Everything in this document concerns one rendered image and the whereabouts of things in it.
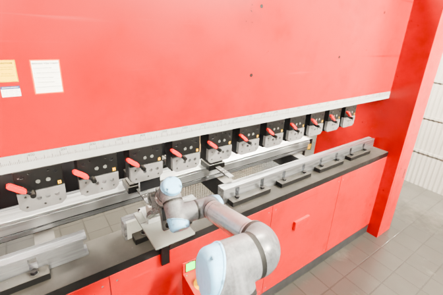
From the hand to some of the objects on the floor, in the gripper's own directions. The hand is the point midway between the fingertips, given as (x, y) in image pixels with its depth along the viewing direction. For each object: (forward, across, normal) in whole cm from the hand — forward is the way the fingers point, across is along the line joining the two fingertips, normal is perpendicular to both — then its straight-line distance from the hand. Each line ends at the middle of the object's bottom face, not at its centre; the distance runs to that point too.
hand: (155, 216), depth 129 cm
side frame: (+104, -227, +34) cm, 252 cm away
